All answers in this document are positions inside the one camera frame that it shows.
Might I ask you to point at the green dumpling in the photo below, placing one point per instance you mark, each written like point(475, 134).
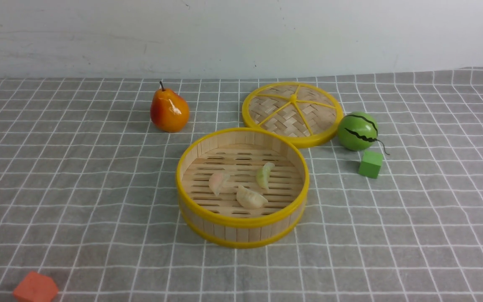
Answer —
point(263, 175)

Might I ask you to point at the pink dumpling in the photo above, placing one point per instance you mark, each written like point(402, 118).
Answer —
point(217, 181)

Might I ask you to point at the white dumpling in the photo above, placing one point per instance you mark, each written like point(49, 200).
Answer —
point(250, 199)

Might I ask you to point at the bamboo steamer tray yellow rim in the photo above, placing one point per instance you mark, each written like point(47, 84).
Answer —
point(240, 152)

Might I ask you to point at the woven bamboo steamer lid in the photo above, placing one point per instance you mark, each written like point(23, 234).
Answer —
point(301, 113)

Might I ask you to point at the orange pear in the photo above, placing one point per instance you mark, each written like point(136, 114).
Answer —
point(169, 112)

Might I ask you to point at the green toy watermelon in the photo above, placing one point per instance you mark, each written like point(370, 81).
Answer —
point(358, 131)

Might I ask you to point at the green cube block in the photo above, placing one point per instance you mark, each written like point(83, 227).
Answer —
point(371, 163)

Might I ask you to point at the grey checkered tablecloth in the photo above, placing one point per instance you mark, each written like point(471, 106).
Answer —
point(88, 197)

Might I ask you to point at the orange block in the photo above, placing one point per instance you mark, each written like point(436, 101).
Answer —
point(36, 287)

